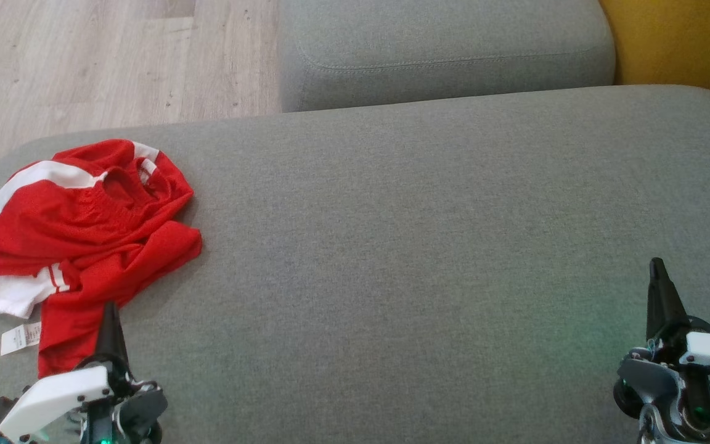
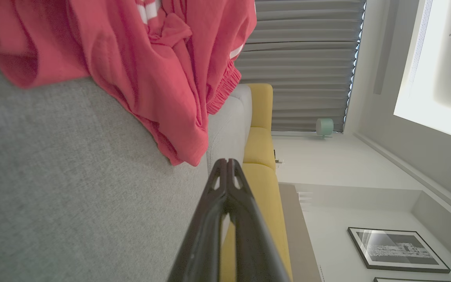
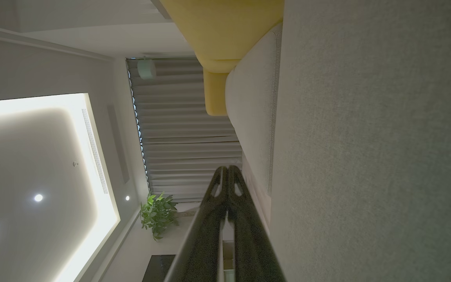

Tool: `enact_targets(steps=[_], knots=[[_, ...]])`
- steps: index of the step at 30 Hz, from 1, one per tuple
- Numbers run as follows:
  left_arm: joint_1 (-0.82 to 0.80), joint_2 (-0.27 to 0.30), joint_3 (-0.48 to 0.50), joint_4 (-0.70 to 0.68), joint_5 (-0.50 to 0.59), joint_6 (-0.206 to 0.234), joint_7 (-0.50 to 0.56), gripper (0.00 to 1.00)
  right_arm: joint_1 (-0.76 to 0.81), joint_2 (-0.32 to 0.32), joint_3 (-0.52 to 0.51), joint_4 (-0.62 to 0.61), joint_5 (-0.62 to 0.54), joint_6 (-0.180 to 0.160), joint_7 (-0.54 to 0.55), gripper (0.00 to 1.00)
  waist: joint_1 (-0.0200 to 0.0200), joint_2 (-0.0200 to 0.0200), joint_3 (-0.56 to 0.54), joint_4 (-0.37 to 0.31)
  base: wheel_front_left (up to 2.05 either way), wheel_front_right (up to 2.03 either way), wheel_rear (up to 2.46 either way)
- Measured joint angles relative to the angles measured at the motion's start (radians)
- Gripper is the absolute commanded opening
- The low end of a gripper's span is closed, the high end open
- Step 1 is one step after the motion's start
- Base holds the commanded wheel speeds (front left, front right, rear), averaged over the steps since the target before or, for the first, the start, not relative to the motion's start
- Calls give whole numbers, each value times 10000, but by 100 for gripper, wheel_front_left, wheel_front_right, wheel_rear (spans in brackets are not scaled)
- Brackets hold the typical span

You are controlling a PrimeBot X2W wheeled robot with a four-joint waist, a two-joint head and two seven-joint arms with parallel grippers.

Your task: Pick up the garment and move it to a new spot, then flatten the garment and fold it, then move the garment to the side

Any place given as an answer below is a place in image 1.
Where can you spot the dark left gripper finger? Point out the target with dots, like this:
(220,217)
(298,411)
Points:
(110,339)

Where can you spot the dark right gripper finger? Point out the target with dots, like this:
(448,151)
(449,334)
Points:
(663,308)

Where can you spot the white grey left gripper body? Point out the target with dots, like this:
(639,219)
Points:
(59,394)

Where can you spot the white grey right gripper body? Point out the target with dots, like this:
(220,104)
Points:
(688,394)

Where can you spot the red white sports jersey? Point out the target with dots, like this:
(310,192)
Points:
(84,222)

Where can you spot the yellow sofa backrest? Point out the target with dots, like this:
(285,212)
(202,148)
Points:
(681,43)

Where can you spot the large grey sofa seat cushion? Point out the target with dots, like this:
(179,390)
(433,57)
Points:
(392,246)

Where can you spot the medium grey sofa seat cushion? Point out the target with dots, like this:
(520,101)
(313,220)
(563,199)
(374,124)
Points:
(441,49)

